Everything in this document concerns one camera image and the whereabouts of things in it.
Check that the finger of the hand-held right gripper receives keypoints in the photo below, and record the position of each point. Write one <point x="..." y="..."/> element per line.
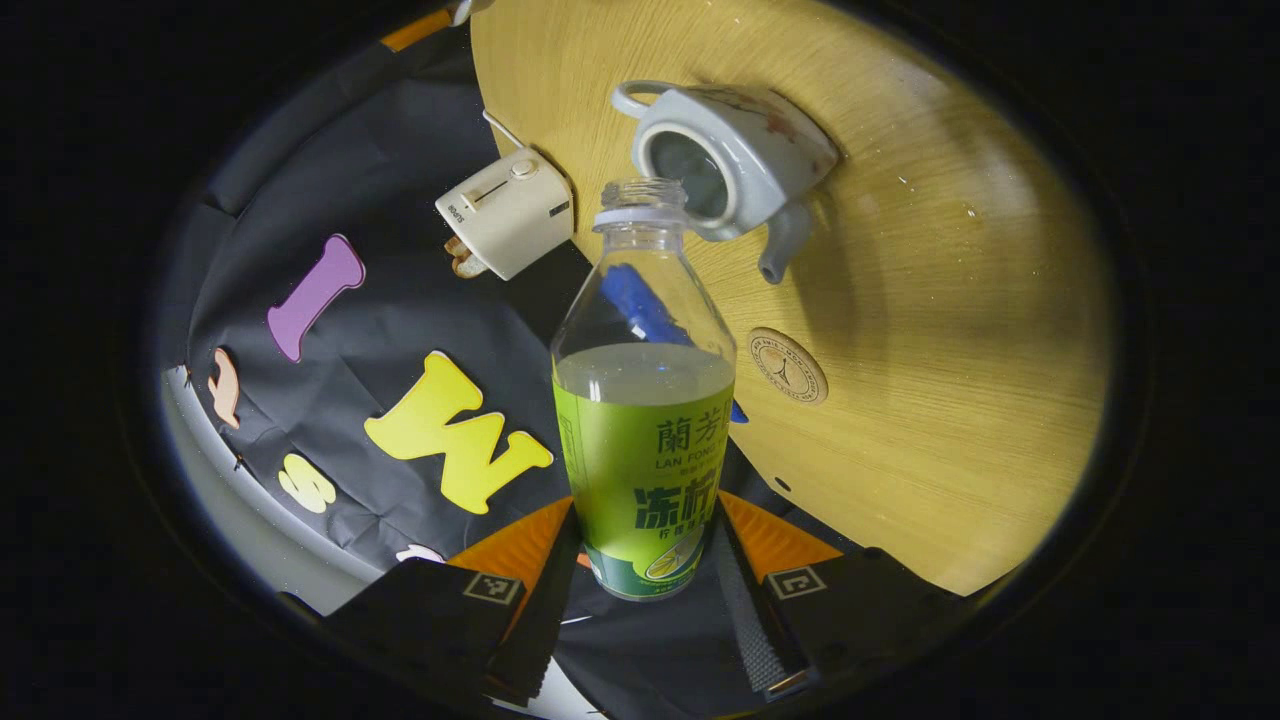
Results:
<point x="415" y="30"/>

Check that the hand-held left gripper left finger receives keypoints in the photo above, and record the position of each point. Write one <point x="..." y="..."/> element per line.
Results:
<point x="530" y="640"/>

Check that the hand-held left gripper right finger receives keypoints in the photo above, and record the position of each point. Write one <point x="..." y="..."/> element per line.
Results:
<point x="760" y="640"/>

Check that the green label water bottle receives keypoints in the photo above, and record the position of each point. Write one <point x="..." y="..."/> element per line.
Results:
<point x="645" y="450"/>

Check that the round wooden coaster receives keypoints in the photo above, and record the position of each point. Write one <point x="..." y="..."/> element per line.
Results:
<point x="788" y="366"/>

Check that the white ceramic teacup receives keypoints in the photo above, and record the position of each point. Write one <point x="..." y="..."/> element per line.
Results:
<point x="760" y="150"/>

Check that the white toaster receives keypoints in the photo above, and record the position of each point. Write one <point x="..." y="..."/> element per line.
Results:
<point x="510" y="215"/>

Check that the blue towel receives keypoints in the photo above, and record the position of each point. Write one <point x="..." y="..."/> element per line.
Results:
<point x="738" y="412"/>

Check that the toast slice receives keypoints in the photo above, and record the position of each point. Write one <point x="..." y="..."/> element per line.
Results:
<point x="463" y="260"/>

